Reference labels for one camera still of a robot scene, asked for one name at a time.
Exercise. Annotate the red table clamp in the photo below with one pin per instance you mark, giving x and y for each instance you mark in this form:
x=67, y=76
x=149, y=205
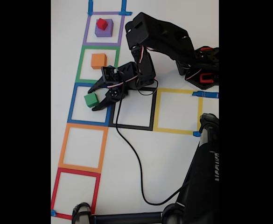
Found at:
x=206, y=79

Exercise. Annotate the yellow square frame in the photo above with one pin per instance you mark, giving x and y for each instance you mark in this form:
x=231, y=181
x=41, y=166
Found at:
x=173, y=131

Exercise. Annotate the red square frame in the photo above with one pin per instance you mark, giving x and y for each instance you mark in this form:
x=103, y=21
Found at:
x=54, y=191

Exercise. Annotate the orange square frame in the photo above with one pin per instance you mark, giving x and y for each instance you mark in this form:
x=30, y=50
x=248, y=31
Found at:
x=62, y=149

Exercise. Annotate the blue square frame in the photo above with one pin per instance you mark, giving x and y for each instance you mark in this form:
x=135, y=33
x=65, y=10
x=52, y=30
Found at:
x=87, y=122

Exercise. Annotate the purple square frame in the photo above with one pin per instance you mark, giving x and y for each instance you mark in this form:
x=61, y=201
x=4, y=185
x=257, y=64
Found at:
x=85, y=35

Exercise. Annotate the black camera tripod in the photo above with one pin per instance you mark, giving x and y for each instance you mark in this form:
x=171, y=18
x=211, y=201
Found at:
x=197, y=186

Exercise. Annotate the blue tape strip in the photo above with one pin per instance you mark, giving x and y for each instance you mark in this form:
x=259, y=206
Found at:
x=53, y=212
x=196, y=134
x=208, y=95
x=124, y=7
x=90, y=5

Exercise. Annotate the orange cube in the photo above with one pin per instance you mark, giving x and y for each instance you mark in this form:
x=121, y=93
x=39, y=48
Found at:
x=99, y=60

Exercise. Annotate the small red cube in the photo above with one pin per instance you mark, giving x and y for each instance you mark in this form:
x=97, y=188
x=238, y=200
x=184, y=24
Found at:
x=101, y=23

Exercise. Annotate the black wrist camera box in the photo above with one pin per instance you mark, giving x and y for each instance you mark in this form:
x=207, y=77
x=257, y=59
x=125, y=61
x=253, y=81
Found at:
x=110, y=74

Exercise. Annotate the green square frame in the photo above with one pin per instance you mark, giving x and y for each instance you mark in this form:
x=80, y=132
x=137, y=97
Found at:
x=78, y=67

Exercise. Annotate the black square frame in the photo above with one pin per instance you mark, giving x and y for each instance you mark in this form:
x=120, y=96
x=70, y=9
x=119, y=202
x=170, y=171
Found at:
x=136, y=127

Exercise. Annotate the large purple cube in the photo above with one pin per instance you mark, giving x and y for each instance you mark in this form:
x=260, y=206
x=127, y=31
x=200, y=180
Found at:
x=104, y=33

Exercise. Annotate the green cube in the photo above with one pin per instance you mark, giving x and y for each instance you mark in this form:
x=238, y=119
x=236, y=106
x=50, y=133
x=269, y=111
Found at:
x=91, y=100

